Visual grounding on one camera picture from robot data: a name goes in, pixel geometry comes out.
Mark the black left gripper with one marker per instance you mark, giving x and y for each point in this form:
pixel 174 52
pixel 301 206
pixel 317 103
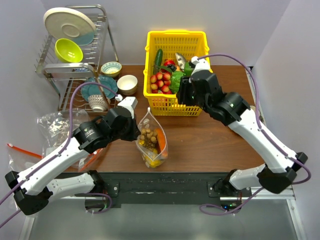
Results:
pixel 135 132

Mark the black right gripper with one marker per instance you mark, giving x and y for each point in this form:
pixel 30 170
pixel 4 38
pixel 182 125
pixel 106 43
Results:
pixel 185 85

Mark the brown longan bunch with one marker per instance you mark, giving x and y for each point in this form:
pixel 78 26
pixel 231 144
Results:
pixel 148 135

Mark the clear white-dotted zip bag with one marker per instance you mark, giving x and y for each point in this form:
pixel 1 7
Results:
pixel 149 121

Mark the orange papaya slice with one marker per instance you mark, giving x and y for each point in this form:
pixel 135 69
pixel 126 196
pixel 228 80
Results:
pixel 161 143

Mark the yellow bell pepper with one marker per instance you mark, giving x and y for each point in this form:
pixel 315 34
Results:
pixel 153 164

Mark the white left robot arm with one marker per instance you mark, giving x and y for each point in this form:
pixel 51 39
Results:
pixel 34 188

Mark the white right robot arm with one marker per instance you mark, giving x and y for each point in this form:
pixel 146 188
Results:
pixel 281 164

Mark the crumpled clear plastic bag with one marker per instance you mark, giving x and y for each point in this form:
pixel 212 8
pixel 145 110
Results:
pixel 55 126

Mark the orange-zipper clear bag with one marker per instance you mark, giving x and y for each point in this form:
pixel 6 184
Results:
pixel 21 159

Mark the green lettuce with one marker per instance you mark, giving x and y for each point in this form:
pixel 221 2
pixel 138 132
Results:
pixel 175 81

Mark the grey toy fish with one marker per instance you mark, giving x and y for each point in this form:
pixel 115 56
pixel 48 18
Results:
pixel 181 61

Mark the red pomegranate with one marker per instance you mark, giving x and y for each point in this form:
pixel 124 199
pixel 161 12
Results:
pixel 169 63

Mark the patterned white bowl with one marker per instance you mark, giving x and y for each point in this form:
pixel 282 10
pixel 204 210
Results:
pixel 97 103

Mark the white cream bowl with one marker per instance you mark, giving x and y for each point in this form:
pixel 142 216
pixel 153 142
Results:
pixel 127 85

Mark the yellow plastic basket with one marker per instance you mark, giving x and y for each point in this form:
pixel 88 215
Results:
pixel 185 42

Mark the dark green cucumber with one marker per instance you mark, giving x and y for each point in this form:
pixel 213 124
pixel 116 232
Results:
pixel 158 57

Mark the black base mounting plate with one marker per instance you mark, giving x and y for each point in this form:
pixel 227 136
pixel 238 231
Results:
pixel 166 188

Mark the teal scalloped plate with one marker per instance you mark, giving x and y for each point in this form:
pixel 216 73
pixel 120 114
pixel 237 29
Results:
pixel 92 89

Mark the teal patterned small bowl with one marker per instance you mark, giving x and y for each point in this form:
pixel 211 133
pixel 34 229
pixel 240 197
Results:
pixel 111 69

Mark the metal dish rack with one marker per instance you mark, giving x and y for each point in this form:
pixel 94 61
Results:
pixel 65 77

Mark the lime green bowl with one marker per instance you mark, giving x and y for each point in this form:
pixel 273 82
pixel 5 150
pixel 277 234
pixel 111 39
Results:
pixel 67 51

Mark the large cream blue plate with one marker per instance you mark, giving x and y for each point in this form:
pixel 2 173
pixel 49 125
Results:
pixel 68 23

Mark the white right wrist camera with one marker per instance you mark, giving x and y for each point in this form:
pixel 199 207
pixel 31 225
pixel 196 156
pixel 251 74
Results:
pixel 195 65

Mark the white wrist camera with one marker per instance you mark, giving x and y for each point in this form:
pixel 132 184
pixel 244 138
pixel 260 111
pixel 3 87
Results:
pixel 128 102
pixel 195 65

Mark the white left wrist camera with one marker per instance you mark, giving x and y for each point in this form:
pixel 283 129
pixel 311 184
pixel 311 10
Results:
pixel 128 102

